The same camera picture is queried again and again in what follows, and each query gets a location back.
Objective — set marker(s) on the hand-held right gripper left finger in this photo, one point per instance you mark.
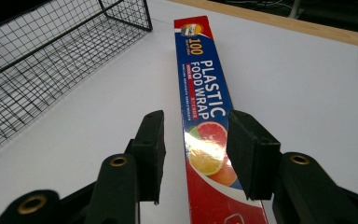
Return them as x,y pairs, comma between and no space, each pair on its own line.
147,155

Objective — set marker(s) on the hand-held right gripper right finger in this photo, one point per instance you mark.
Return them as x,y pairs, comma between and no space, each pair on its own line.
251,155

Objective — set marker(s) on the blue and red wrap box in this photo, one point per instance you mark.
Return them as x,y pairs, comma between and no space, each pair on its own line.
203,102

